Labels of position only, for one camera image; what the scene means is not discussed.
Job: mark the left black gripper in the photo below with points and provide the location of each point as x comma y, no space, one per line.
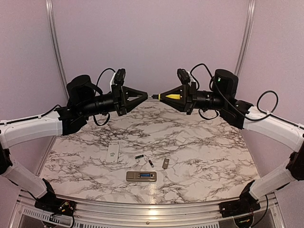
118,94

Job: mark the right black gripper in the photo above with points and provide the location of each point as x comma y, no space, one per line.
187,102

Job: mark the yellow handled screwdriver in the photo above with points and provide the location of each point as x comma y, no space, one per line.
170,96

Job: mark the large white remote control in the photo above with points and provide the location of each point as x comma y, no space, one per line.
113,152

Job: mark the grey battery cover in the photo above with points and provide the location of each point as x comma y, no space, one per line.
165,163

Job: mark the blue battery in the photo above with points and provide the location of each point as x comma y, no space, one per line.
145,175

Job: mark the small white remote control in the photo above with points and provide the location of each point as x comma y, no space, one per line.
134,176

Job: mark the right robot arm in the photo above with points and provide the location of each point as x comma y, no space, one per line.
242,115

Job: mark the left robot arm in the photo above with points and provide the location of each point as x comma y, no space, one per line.
85,100

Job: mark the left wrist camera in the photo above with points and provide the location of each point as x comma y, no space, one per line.
118,77

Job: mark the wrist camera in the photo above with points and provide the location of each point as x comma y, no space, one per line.
185,77
118,77

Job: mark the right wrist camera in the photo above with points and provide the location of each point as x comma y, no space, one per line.
185,77

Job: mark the right aluminium corner post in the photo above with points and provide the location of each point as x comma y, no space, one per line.
246,36

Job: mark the aluminium corner post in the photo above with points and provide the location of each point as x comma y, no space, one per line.
246,36
55,44

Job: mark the aluminium front rail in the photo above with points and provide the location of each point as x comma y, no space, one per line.
99,214

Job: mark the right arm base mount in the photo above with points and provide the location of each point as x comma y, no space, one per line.
238,207

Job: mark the left aluminium corner post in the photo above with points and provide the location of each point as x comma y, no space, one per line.
55,44

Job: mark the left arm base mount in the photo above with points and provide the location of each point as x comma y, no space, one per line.
57,206

